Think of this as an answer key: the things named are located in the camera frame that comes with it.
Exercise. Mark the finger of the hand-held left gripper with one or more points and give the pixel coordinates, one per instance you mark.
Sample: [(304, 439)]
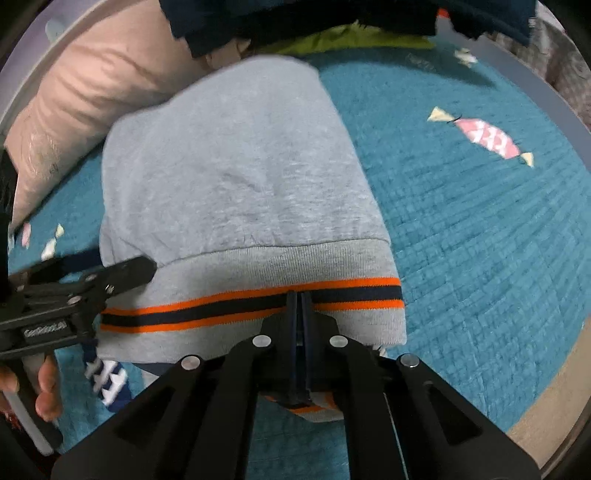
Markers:
[(124, 274)]

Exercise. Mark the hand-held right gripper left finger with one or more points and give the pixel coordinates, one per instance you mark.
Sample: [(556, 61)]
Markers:
[(292, 332)]

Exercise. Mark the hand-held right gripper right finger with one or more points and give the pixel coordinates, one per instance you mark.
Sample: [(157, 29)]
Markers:
[(308, 332)]

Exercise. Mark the grey and navy sweatshirt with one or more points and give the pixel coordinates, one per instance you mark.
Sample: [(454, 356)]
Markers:
[(231, 161)]

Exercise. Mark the dark folded clothes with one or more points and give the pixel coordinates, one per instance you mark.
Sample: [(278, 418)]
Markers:
[(323, 18)]

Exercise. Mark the person's left hand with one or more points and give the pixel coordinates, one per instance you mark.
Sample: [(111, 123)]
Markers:
[(48, 387)]

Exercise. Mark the teal quilted blanket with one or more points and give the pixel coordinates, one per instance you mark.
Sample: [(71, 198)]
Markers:
[(461, 230)]

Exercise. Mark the pink striped pillow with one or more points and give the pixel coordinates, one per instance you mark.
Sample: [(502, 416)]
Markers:
[(92, 83)]

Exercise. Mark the white bed headboard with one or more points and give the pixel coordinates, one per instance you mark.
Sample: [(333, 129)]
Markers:
[(32, 55)]

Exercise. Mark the green cloth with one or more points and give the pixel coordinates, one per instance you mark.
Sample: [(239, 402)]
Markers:
[(351, 39)]

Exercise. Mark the grey bed edge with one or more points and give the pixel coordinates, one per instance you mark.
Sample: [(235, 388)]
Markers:
[(531, 87)]

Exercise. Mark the grey fuzzy cloth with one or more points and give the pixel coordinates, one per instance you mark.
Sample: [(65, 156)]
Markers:
[(568, 64)]

